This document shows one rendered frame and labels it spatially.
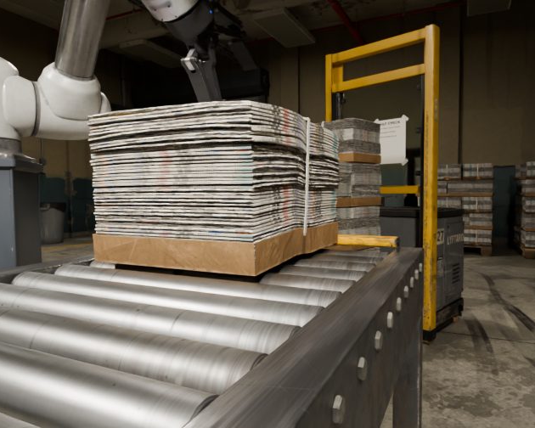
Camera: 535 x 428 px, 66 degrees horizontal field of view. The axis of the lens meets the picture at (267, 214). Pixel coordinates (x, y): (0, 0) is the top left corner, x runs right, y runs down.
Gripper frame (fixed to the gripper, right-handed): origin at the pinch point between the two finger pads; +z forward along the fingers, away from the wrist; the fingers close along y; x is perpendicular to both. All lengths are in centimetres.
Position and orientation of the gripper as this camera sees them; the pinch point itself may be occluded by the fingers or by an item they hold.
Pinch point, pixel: (241, 92)
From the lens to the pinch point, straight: 80.6
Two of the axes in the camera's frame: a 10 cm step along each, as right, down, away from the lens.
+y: -1.9, 9.1, -3.7
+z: 3.9, 4.1, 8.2
